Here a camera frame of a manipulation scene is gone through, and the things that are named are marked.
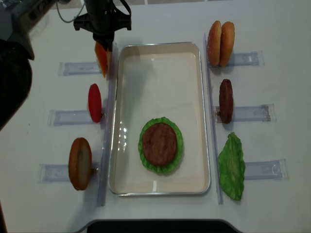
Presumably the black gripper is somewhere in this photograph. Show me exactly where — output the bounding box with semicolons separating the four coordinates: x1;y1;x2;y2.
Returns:
73;0;132;51

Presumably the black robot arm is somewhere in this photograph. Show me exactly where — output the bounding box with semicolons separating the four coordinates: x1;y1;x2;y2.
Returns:
0;0;132;127

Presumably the clear cheese holder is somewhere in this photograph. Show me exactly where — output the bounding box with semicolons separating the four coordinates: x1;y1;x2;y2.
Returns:
58;62;102;76

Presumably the red tomato slice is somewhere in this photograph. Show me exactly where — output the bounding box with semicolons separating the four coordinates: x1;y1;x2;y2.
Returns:
88;83;102;123

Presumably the clear tomato holder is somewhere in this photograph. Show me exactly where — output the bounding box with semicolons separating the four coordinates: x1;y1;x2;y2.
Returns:
48;110;96;126

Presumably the meat patty on tray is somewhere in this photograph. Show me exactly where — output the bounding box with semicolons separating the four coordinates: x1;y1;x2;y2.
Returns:
142;123;177;166

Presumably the upright meat patty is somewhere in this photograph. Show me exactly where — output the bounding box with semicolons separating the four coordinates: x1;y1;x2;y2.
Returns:
219;79;234;124

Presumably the lettuce leaf on tray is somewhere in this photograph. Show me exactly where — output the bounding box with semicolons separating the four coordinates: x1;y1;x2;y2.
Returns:
138;117;184;175

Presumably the upright green lettuce leaf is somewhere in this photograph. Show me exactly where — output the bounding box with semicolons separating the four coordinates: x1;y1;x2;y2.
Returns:
218;132;246;201

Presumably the clear lettuce holder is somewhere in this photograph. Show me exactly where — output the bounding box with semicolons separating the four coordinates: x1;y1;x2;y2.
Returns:
244;159;288;180

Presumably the white rectangular metal tray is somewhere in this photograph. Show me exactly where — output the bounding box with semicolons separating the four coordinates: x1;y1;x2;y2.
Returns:
109;42;210;196

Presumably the sesame bun half upright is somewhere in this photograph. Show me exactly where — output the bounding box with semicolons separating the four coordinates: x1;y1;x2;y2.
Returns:
207;20;222;66

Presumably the bun half left stand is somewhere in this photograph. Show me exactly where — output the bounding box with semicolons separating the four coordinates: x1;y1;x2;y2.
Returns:
68;137;92;191

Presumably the plain bun half upright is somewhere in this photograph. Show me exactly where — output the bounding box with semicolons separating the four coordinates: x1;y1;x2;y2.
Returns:
219;21;235;67

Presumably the clear left bun holder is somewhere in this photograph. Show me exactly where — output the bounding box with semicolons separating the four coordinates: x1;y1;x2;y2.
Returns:
38;163;100;183

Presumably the clear bun holder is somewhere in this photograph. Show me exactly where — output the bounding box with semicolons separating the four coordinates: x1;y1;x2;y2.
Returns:
225;51;264;67
38;163;100;183

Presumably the clear right bun holder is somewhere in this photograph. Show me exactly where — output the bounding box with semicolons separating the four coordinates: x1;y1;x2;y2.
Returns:
225;51;264;67

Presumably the clear patty holder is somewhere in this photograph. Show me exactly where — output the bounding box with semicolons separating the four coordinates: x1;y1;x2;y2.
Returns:
214;103;277;123

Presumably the left clear acrylic rail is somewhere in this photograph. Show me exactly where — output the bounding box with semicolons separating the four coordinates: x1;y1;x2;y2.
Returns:
97;42;119;206

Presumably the clear acrylic rail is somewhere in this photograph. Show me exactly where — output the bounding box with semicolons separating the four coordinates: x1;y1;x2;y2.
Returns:
204;33;224;205
97;42;119;206

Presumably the right clear acrylic rail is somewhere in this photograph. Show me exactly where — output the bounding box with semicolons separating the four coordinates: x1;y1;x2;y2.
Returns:
204;33;224;205

